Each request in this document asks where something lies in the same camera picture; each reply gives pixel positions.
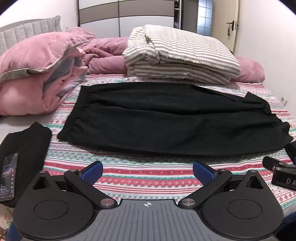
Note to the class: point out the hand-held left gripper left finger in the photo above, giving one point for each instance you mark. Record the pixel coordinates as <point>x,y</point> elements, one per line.
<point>93,173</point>

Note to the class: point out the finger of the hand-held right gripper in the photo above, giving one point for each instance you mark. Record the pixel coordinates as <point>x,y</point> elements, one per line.
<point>271,163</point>
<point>292,151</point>

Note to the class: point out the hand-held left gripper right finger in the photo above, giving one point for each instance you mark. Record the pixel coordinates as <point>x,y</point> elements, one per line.
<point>203,173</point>

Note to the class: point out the black pants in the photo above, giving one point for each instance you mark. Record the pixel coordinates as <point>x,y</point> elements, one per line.
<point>161,120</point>

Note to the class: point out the patterned bed sheet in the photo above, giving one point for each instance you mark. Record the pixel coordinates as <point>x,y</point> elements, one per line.
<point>148,169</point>

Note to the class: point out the black folded cloth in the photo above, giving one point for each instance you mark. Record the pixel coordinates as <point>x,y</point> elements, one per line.
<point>30,143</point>

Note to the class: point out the black smartphone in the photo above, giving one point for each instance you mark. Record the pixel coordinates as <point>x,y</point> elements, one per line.
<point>9,176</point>

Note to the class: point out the striped folded duvet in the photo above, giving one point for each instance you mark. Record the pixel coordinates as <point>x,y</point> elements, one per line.
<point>185,53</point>

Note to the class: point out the pink comforter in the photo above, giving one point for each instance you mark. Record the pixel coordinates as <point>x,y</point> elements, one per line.
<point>30,69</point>

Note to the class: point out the mauve blanket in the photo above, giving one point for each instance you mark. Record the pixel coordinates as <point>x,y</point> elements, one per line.
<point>104,48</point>

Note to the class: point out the white door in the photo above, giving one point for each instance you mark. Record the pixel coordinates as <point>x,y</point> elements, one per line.
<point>222,14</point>

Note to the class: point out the grey padded headboard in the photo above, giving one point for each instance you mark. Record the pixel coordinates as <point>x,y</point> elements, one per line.
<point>25,29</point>

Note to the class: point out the white and grey wardrobe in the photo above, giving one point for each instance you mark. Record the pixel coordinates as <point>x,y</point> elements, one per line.
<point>129,16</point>

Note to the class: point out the white wall outlet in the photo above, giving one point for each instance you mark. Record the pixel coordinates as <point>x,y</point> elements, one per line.
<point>283,101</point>

